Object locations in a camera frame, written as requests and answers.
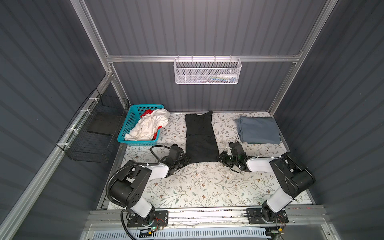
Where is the white t shirt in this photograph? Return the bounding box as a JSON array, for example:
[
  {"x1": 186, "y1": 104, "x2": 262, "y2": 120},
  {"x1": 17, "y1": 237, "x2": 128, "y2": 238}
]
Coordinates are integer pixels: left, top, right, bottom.
[{"x1": 124, "y1": 109, "x2": 170, "y2": 141}]

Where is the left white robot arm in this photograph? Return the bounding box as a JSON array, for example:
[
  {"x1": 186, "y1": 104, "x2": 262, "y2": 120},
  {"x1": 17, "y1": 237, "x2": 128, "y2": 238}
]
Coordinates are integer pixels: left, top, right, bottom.
[{"x1": 106, "y1": 144, "x2": 191, "y2": 226}]

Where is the teal plastic laundry basket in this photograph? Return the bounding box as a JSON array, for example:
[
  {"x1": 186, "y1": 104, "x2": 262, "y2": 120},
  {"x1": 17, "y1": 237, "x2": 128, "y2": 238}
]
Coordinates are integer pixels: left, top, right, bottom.
[{"x1": 117, "y1": 104, "x2": 164, "y2": 146}]

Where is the black t shirt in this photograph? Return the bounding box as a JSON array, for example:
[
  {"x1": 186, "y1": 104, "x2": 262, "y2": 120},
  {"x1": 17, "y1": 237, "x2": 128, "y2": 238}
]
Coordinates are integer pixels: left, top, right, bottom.
[{"x1": 186, "y1": 111, "x2": 219, "y2": 164}]

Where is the red t shirt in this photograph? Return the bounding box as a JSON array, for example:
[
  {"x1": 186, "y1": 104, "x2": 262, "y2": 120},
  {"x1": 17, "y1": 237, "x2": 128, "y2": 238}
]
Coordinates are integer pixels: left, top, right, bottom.
[{"x1": 141, "y1": 109, "x2": 164, "y2": 140}]

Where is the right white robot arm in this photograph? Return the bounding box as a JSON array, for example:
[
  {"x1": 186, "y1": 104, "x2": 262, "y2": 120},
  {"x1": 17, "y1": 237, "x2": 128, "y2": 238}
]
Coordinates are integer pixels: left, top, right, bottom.
[{"x1": 217, "y1": 142, "x2": 316, "y2": 224}]

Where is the floral patterned table mat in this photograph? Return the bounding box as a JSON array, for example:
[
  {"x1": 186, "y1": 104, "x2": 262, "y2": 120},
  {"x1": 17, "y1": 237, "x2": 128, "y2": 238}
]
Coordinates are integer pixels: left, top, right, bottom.
[{"x1": 121, "y1": 112, "x2": 287, "y2": 209}]

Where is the folded blue-grey t shirt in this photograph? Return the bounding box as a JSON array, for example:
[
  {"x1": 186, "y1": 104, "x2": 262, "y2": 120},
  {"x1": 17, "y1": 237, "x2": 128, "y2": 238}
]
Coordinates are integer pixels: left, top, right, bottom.
[{"x1": 234, "y1": 116, "x2": 281, "y2": 145}]

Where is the white perforated cable tray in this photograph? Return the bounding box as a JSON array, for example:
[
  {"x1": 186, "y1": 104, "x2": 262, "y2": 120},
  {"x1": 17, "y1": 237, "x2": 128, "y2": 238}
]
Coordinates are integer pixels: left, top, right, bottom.
[{"x1": 91, "y1": 227, "x2": 268, "y2": 240}]

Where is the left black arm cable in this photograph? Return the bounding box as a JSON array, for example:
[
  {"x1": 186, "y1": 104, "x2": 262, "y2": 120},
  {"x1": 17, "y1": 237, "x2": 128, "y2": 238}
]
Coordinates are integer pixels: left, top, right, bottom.
[{"x1": 105, "y1": 145, "x2": 173, "y2": 240}]

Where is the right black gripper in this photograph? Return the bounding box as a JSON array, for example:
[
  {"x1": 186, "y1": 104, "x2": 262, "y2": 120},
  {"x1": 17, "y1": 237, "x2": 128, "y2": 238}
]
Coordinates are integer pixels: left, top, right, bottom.
[{"x1": 215, "y1": 151, "x2": 238, "y2": 168}]

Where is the black wire mesh basket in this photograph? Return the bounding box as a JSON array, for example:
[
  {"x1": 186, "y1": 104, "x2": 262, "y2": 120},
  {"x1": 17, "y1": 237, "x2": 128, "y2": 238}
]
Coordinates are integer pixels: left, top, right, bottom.
[{"x1": 57, "y1": 91, "x2": 130, "y2": 164}]

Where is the white wire mesh basket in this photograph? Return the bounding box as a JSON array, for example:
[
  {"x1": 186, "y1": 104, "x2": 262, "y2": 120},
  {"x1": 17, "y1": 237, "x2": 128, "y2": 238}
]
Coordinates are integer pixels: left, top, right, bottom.
[{"x1": 173, "y1": 57, "x2": 242, "y2": 85}]

